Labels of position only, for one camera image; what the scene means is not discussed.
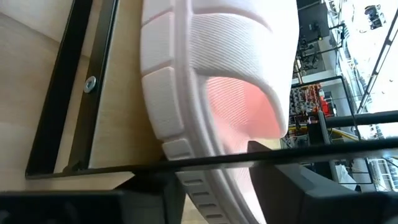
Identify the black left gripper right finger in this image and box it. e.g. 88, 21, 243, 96
247, 140, 398, 224

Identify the red parts rack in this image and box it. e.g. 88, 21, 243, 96
288, 83, 336, 126

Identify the wooden shelf with black frame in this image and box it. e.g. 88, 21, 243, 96
0, 0, 398, 192

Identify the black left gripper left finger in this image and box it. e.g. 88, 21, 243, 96
0, 170, 187, 224

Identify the pink rubber slide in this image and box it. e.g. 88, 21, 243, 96
139, 0, 301, 224

